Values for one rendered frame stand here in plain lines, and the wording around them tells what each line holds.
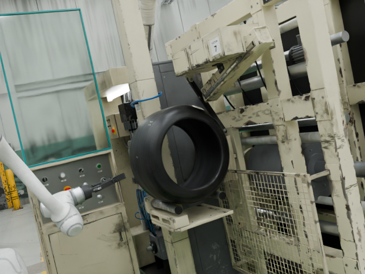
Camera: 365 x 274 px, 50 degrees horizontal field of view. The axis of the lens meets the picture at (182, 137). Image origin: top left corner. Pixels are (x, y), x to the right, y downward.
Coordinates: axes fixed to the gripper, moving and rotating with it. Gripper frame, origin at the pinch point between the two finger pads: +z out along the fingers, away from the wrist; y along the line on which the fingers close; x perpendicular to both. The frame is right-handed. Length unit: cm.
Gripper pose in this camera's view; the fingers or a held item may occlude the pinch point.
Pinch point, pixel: (118, 178)
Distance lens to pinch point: 212.9
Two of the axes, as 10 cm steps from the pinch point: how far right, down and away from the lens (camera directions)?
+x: 3.3, 9.4, 1.1
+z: 8.4, -3.4, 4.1
